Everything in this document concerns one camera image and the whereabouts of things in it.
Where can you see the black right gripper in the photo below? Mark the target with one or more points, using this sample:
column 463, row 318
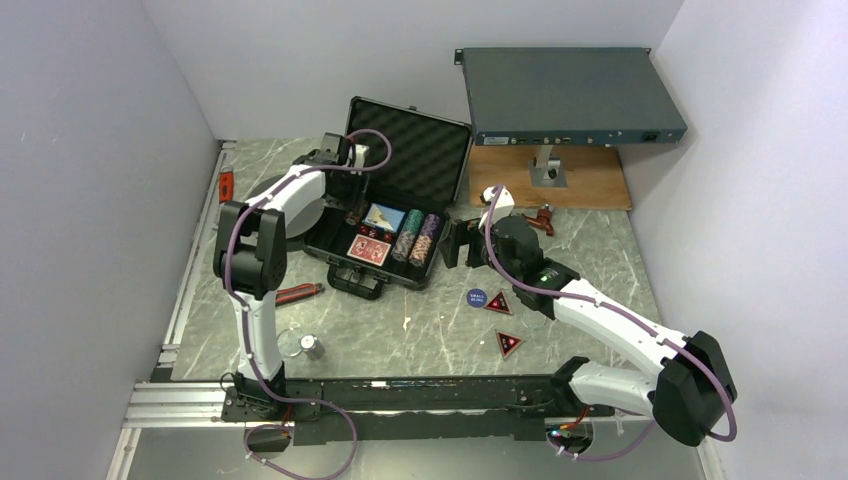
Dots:
column 461, row 233

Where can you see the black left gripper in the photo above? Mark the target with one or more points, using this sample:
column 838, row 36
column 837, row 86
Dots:
column 360, row 181

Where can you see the black poker set case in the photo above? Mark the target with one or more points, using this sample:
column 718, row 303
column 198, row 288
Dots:
column 429, row 156

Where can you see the grey poker chip stack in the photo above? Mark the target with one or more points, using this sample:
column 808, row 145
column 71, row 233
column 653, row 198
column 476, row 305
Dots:
column 311, row 347

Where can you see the orange poker chip stack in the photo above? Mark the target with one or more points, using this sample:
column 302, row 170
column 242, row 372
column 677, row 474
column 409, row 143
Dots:
column 353, row 217

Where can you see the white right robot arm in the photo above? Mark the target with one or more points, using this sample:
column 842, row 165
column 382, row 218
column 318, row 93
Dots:
column 682, row 383

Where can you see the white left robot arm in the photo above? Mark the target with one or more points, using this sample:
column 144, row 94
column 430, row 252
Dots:
column 251, row 247

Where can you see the purple orange chip stack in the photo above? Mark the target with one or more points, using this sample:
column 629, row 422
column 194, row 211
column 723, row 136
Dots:
column 427, row 237

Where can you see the green orange chip stack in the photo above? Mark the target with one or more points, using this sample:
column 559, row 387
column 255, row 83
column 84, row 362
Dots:
column 408, row 235

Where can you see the blue small blind button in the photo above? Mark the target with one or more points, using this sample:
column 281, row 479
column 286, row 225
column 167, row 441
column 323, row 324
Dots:
column 477, row 298

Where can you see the blue playing card deck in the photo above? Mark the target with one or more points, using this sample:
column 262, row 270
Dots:
column 384, row 218

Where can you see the black filament spool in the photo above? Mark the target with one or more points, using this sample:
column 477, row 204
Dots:
column 302, row 203

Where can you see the red triangle token upper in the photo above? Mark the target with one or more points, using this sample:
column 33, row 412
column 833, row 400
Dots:
column 499, row 303

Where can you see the red triangle token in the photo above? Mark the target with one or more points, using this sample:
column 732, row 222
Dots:
column 507, row 343
column 499, row 303

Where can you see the brass red valve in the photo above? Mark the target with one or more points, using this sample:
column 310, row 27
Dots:
column 542, row 220

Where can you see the red playing card deck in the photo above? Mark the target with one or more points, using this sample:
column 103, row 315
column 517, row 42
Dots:
column 369, row 250

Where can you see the metal device stand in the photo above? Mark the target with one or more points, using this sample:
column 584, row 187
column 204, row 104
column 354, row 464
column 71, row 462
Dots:
column 546, row 169

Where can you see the red adjustable wrench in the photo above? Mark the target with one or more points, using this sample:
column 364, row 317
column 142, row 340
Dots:
column 225, row 186

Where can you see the clear round lid right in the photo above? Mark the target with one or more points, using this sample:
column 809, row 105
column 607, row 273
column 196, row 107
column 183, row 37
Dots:
column 532, row 320

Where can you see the clear round lid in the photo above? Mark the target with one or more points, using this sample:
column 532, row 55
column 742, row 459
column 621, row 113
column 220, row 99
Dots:
column 289, row 342
column 532, row 320

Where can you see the red triangle token lower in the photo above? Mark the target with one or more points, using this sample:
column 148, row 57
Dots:
column 507, row 343

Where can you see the wooden base board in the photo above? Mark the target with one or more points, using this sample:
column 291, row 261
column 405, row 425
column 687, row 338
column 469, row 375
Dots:
column 579, row 177

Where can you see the grey rack network device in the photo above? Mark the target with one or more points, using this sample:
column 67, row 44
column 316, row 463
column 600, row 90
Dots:
column 567, row 96

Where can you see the red black utility knife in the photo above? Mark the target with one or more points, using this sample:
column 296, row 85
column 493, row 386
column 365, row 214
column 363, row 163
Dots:
column 297, row 293

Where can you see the clear round lid left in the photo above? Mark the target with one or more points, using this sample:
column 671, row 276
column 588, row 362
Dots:
column 289, row 342

